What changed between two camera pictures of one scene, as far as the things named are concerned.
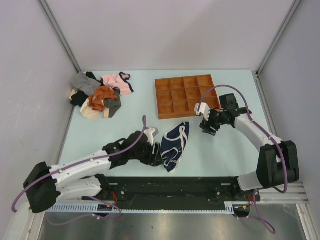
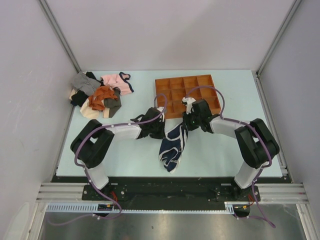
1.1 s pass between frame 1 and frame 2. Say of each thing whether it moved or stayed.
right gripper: moved
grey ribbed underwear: stayed
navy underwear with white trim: stayed
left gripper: moved
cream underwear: stayed
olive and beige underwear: stayed
